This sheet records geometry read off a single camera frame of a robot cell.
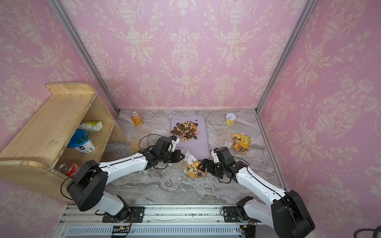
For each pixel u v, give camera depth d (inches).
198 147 39.6
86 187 17.2
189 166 33.3
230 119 42.9
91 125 30.9
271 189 18.1
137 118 40.6
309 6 26.8
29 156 19.4
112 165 19.8
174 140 31.5
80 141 26.1
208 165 29.3
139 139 40.0
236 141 39.3
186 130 41.6
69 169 22.5
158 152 26.7
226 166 25.5
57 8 27.5
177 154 29.9
